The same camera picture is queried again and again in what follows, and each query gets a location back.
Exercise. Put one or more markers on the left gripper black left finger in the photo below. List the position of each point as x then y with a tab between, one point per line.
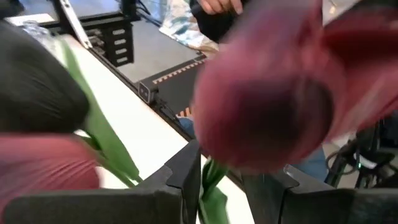
109	208

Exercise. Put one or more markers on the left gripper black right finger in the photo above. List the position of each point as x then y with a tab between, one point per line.
326	208

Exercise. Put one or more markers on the dark red artificial tulip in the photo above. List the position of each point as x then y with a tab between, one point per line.
264	109
46	161

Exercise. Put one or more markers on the black artificial tulip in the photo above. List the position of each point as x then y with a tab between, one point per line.
37	87

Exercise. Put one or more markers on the clear glass vase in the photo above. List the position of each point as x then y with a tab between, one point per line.
37	32

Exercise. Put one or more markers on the person's leg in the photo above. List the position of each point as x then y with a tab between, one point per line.
311	165
187	126

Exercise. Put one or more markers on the black mat with striped edge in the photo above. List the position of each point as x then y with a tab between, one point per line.
177	90

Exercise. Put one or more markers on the black slotted equipment box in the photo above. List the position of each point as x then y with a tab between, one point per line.
107	46

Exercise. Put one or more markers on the blue white patterned cloth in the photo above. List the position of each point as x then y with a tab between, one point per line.
183	28

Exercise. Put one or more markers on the person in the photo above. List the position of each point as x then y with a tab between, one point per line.
214	28

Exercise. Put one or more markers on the person's hand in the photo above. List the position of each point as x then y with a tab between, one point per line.
217	5

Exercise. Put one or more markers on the small black table camera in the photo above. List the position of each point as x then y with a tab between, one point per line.
145	92

